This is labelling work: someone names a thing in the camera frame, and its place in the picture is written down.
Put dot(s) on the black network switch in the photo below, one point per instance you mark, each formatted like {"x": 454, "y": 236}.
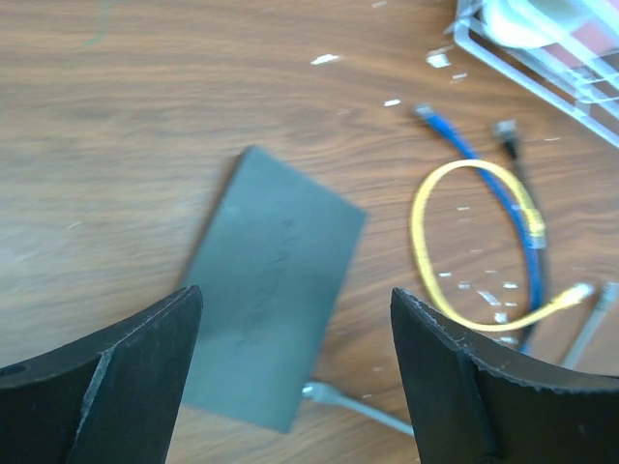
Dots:
{"x": 270, "y": 267}

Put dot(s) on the pink cup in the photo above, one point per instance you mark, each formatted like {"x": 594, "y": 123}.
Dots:
{"x": 593, "y": 36}

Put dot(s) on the white bowl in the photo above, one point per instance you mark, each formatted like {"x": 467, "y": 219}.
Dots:
{"x": 531, "y": 24}

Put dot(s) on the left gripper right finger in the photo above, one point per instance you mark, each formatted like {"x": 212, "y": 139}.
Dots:
{"x": 473, "y": 400}

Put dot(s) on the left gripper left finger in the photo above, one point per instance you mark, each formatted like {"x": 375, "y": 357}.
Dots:
{"x": 112, "y": 396}

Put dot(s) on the white wire dish rack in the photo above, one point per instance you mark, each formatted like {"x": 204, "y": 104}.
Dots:
{"x": 588, "y": 93}

